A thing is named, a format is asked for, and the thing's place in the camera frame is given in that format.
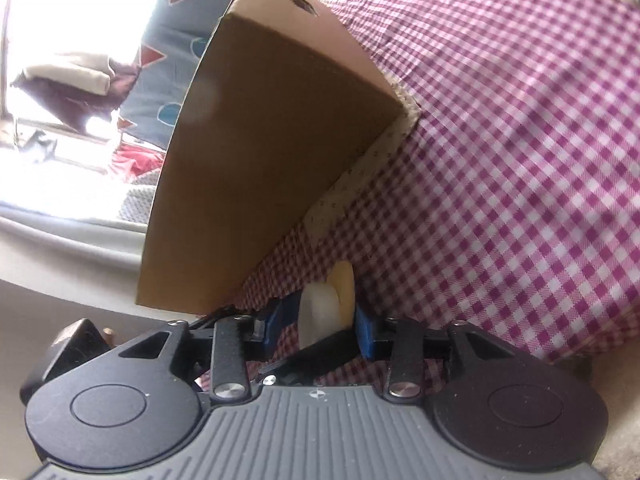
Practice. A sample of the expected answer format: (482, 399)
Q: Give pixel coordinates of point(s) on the brown cardboard box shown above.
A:
(260, 135)

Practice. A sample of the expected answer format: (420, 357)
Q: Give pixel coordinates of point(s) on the white polka-dot cloth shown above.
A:
(140, 200)

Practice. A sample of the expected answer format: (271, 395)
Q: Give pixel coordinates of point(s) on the dark hanging garment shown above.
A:
(39, 146)

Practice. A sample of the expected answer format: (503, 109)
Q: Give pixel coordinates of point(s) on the pink checked bed sheet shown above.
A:
(500, 160)

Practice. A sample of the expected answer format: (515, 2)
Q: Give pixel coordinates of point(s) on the beige folded cloth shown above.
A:
(70, 75)

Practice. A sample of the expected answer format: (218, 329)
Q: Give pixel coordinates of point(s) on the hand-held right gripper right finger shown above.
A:
(365, 335)

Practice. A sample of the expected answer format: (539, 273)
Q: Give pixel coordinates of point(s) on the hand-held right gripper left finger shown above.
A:
(280, 322)

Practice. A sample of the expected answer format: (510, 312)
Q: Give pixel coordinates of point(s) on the blue patterned quilt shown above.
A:
(165, 25)

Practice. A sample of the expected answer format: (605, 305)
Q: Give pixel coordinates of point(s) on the white and yellow soft pad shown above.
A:
(320, 310)

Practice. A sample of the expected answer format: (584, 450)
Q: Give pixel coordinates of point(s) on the light grey sheet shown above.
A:
(70, 240)

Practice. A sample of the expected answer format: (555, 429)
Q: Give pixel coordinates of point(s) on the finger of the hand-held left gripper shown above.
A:
(320, 360)

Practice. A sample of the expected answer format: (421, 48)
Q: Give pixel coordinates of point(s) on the red clothes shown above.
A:
(137, 160)

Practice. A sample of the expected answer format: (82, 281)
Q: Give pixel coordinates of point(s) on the dark maroon cloth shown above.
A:
(75, 105)

